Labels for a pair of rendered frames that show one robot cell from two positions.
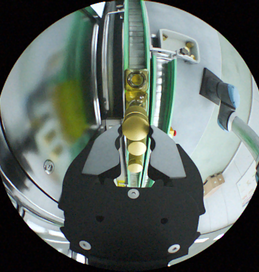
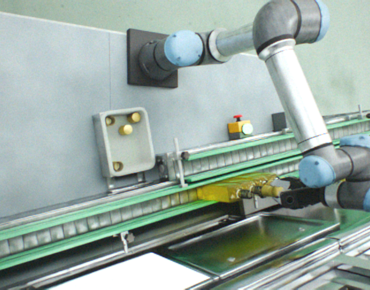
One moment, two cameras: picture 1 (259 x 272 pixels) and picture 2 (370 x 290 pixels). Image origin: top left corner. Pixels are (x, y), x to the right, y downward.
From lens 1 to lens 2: 113 cm
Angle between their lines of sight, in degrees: 1
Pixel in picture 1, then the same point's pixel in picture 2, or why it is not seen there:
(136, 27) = (133, 208)
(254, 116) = not seen: outside the picture
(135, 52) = (174, 199)
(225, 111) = (208, 62)
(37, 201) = (317, 230)
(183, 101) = (193, 113)
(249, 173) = not seen: outside the picture
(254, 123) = not seen: outside the picture
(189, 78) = (159, 111)
